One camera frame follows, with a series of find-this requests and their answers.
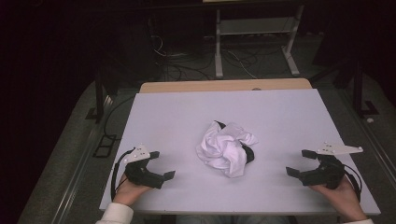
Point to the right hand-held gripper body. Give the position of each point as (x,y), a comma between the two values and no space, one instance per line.
(331,172)

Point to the black stand with foot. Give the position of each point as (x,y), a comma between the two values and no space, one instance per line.
(99,93)
(359,90)

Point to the white metal stand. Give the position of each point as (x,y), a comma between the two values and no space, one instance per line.
(255,26)

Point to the wooden table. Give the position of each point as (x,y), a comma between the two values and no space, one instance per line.
(218,85)

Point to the person's right hand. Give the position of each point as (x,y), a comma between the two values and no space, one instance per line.
(345,199)

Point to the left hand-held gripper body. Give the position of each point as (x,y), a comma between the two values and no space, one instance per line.
(137,155)

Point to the small white round thing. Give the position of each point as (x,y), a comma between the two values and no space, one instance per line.
(370,120)

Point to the black rectangular floor frame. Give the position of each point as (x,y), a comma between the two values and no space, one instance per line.
(97,152)

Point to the white boxer shorts black waistband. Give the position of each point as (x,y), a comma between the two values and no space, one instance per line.
(222,149)

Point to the person's left hand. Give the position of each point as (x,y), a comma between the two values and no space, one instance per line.
(127,193)

